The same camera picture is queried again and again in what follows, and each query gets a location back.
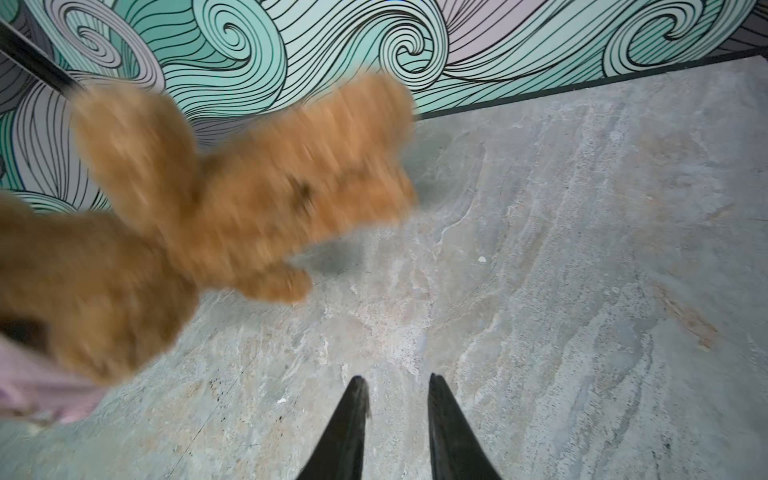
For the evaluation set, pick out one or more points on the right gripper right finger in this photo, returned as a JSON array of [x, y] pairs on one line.
[[455, 452]]

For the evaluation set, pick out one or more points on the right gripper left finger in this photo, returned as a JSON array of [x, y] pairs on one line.
[[339, 453]]

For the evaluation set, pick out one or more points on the brown teddy bear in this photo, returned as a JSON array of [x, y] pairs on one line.
[[102, 293]]

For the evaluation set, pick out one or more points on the pink teddy hoodie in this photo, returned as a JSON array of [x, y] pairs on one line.
[[35, 389]]

